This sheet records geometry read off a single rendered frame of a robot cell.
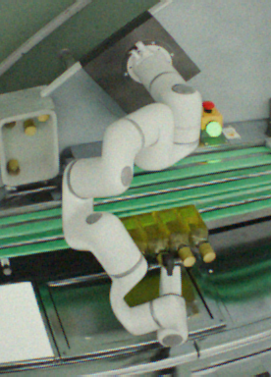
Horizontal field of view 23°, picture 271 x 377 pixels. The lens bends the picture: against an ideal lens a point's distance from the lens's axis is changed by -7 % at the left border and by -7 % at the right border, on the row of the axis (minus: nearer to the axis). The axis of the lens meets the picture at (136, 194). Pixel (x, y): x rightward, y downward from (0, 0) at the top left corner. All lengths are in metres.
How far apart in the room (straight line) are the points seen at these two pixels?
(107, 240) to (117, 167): 0.15
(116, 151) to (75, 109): 0.57
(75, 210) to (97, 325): 0.44
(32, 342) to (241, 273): 0.68
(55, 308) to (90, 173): 0.57
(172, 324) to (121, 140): 0.44
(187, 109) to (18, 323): 0.74
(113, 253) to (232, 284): 0.65
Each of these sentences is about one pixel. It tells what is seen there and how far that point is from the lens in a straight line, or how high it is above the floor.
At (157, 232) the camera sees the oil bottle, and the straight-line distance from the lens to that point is 1.89.
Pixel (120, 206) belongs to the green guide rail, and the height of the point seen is 0.96.
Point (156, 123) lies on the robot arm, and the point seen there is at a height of 1.19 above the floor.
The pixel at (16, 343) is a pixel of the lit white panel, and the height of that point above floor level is 1.24.
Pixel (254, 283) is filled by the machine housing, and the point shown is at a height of 1.16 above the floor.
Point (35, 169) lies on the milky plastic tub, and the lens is 1.97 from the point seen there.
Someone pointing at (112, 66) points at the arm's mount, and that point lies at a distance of 1.85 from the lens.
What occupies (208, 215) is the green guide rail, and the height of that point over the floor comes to 0.95.
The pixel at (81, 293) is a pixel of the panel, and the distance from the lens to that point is 1.93.
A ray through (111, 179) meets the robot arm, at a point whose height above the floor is 1.32.
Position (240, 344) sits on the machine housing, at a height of 1.39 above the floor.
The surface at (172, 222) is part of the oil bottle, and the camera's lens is 1.92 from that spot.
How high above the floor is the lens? 2.44
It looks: 51 degrees down
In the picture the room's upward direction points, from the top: 153 degrees clockwise
